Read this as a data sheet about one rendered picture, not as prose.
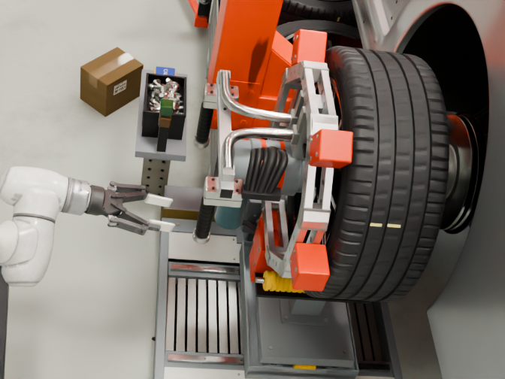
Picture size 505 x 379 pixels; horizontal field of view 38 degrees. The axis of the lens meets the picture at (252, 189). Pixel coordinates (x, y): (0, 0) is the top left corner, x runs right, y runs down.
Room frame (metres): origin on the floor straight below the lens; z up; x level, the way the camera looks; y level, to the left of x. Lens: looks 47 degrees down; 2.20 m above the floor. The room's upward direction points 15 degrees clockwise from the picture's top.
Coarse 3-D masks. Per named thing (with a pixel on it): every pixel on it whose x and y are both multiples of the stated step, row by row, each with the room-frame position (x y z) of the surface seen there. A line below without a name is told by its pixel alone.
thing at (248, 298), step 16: (240, 256) 1.63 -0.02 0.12; (240, 272) 1.57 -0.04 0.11; (240, 288) 1.51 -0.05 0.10; (256, 320) 1.37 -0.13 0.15; (256, 336) 1.31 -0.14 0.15; (352, 336) 1.39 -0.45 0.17; (256, 352) 1.25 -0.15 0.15; (256, 368) 1.19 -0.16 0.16; (272, 368) 1.20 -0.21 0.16; (288, 368) 1.21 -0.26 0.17; (304, 368) 1.23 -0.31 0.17; (320, 368) 1.24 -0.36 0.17; (336, 368) 1.26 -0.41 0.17; (352, 368) 1.29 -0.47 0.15
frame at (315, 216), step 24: (288, 72) 1.60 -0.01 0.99; (312, 72) 1.45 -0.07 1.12; (312, 96) 1.36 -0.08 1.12; (312, 120) 1.28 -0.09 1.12; (336, 120) 1.30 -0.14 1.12; (312, 168) 1.20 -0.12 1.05; (312, 192) 1.17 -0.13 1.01; (264, 216) 1.42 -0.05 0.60; (312, 216) 1.13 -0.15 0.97; (288, 240) 1.34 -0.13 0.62; (312, 240) 1.14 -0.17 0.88; (288, 264) 1.12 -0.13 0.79
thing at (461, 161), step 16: (448, 128) 1.62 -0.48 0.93; (464, 128) 1.54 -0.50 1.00; (464, 144) 1.51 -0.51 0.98; (464, 160) 1.47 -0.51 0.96; (480, 160) 1.46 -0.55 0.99; (448, 176) 1.47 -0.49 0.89; (464, 176) 1.44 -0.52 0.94; (448, 192) 1.46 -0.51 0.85; (464, 192) 1.40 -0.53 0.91; (448, 208) 1.43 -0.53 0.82; (464, 208) 1.40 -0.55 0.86; (448, 224) 1.39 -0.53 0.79
